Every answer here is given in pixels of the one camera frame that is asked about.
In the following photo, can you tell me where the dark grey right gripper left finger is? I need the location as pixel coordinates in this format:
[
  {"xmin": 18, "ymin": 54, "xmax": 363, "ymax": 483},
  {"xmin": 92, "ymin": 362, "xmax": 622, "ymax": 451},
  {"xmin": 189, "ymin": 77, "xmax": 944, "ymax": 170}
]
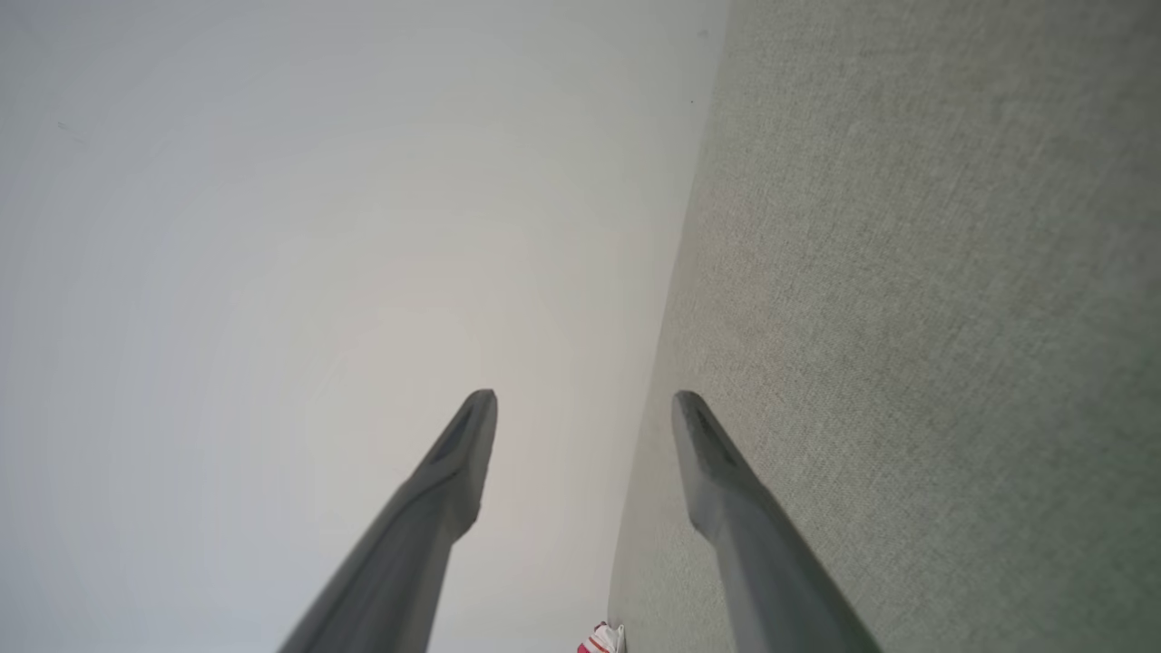
[{"xmin": 277, "ymin": 389, "xmax": 499, "ymax": 653}]

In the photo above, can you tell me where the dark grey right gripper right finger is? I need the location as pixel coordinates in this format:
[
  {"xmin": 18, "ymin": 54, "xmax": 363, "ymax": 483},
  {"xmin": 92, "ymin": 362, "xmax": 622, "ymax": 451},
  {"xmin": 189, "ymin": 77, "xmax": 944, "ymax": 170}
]
[{"xmin": 671, "ymin": 391, "xmax": 883, "ymax": 653}]

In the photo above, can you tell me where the red towel with white stripe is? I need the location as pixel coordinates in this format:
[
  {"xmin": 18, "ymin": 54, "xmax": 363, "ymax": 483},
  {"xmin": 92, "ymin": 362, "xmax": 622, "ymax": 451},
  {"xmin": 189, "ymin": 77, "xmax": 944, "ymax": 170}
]
[{"xmin": 577, "ymin": 621, "xmax": 628, "ymax": 653}]

